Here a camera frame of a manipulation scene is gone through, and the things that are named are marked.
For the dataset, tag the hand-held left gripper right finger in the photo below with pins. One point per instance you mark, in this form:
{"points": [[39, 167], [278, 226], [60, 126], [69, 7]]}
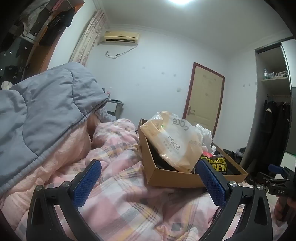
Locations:
{"points": [[214, 183]]}

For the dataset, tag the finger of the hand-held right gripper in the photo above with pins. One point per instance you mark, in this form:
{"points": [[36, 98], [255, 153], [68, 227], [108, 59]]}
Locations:
{"points": [[276, 168]]}

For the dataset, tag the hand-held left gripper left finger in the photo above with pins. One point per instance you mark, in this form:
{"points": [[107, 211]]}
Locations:
{"points": [[86, 183]]}

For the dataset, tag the black yellow wipes packet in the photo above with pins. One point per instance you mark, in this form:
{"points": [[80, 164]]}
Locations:
{"points": [[217, 165]]}

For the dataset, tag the brown cardboard box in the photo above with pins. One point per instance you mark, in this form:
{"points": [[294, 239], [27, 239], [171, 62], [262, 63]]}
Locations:
{"points": [[175, 178]]}

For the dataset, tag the person's right hand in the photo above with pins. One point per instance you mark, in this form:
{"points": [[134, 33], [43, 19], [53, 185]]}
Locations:
{"points": [[281, 208]]}

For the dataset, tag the red tissue pack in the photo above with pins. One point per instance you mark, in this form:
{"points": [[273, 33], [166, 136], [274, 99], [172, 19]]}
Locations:
{"points": [[208, 153]]}

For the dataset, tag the pink plaid bed cover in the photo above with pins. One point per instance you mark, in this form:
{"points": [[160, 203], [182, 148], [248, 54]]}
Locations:
{"points": [[120, 185]]}

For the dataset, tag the black bag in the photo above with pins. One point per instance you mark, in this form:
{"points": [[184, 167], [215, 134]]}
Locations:
{"points": [[235, 154]]}

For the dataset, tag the hanging dark clothes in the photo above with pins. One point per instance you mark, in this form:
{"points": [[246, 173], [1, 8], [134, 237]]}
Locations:
{"points": [[275, 129]]}

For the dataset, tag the white plastic bag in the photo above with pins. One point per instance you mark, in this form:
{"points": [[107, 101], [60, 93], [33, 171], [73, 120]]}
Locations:
{"points": [[205, 136]]}

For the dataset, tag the sliding door wardrobe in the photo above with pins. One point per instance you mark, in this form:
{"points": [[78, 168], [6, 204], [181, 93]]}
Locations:
{"points": [[272, 88]]}

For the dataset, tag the grey desk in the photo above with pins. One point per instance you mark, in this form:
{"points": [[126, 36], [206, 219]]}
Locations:
{"points": [[116, 106]]}

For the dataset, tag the grey and pink quilt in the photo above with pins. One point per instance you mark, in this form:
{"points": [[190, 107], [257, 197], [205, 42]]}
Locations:
{"points": [[46, 104]]}

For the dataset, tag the small bottle on shelf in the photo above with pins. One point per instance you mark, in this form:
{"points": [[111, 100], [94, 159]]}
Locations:
{"points": [[265, 73]]}

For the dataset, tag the floral curtain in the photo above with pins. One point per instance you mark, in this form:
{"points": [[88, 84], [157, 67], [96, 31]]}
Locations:
{"points": [[89, 39]]}

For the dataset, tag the beige air conditioner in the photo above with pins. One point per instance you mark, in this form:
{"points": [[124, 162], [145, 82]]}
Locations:
{"points": [[121, 36]]}

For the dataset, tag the open wooden wardrobe with clothes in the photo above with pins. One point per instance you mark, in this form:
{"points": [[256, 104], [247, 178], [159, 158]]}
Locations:
{"points": [[34, 30]]}

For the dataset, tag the ceiling light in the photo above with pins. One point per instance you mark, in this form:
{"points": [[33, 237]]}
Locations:
{"points": [[180, 1]]}

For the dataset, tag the cream door with red frame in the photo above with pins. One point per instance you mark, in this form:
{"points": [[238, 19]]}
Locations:
{"points": [[203, 97]]}

